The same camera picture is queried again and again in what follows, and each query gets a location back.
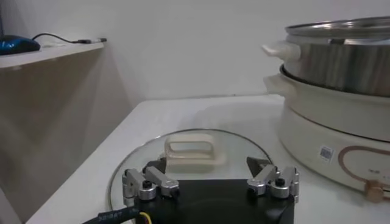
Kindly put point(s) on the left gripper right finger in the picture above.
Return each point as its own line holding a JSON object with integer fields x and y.
{"x": 265, "y": 178}

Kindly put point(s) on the white electric cooker base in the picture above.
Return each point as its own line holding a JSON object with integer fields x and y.
{"x": 320, "y": 121}

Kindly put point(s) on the steel perforated steamer basket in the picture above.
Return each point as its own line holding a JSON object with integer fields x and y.
{"x": 332, "y": 64}

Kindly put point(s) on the white side desk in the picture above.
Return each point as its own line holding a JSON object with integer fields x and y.
{"x": 45, "y": 55}

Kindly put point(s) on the blue computer mouse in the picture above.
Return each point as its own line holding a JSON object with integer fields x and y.
{"x": 16, "y": 45}

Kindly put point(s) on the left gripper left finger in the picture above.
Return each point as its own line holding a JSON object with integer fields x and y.
{"x": 164, "y": 184}

